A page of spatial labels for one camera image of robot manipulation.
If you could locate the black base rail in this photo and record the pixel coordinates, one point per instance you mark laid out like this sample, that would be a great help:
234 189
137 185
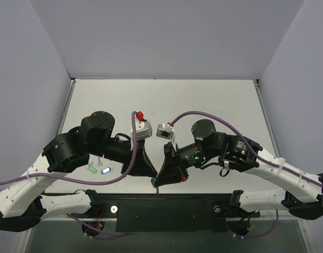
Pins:
167 212

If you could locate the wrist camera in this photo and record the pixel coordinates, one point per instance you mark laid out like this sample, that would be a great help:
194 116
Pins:
144 129
166 131

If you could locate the green key tag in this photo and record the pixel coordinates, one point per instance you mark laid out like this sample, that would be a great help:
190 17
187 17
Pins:
92 169

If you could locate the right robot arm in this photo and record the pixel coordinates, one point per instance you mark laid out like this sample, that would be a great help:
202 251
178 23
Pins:
298 192

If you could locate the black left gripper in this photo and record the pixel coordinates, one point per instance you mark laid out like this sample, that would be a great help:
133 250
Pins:
136 157

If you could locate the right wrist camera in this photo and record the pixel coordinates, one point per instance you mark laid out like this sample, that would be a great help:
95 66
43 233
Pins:
166 131

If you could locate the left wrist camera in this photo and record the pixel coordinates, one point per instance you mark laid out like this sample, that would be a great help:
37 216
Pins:
144 129

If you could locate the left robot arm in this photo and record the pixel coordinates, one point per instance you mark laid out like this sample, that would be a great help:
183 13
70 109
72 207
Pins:
23 204

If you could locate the dark blue key tag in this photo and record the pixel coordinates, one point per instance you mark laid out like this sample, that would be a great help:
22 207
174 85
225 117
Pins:
106 170

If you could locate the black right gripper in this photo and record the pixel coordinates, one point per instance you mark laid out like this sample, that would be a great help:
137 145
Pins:
171 159

